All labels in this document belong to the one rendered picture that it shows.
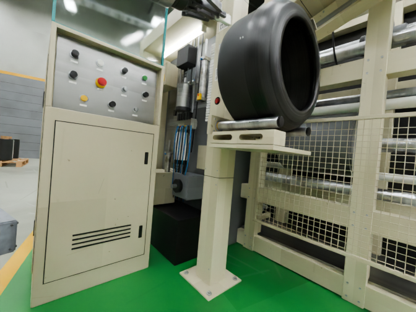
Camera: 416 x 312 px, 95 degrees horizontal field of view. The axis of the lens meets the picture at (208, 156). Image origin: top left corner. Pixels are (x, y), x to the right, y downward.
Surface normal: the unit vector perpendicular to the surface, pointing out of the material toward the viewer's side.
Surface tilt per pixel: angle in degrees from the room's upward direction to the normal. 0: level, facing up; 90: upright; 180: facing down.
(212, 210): 90
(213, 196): 90
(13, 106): 90
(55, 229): 90
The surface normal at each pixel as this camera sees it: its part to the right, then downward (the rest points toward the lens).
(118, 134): 0.66, 0.07
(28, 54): 0.48, 0.05
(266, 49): -0.11, 0.08
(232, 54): -0.75, -0.01
